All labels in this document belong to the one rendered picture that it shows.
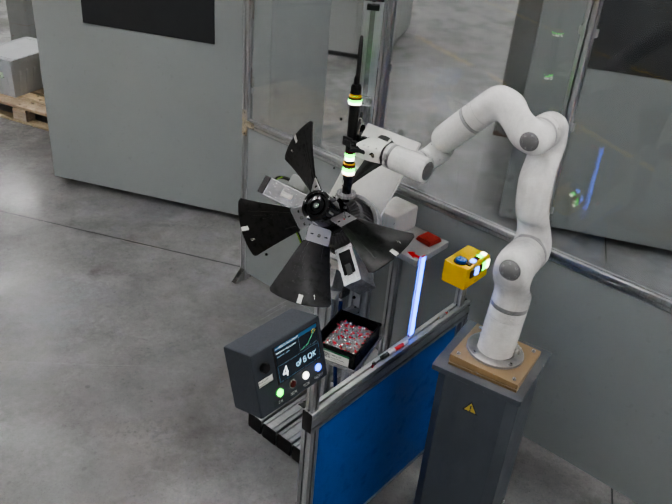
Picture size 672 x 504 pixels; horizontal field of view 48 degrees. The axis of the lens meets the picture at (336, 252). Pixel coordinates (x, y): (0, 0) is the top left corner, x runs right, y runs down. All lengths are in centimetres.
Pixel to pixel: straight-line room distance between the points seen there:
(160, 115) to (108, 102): 37
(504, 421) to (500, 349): 23
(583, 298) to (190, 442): 178
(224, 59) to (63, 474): 253
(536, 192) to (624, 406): 131
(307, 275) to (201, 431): 112
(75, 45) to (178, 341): 212
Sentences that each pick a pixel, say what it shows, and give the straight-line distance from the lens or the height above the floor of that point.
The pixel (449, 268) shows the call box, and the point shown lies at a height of 105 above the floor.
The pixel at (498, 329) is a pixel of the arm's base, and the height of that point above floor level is 108.
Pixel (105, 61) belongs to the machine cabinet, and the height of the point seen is 95.
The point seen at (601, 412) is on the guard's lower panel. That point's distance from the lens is 336.
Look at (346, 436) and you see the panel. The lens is 265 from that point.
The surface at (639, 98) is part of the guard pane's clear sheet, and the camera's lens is 282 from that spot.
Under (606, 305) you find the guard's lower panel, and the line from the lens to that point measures 310.
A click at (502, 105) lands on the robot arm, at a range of 221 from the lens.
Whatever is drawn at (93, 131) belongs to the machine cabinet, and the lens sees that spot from 532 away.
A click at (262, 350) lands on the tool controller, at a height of 125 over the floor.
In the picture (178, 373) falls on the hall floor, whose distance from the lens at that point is 382.
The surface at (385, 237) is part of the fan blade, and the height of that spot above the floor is 118.
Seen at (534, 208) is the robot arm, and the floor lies 150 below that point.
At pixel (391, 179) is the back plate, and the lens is 293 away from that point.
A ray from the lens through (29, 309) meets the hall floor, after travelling 438.
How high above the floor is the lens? 247
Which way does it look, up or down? 31 degrees down
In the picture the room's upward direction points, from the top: 5 degrees clockwise
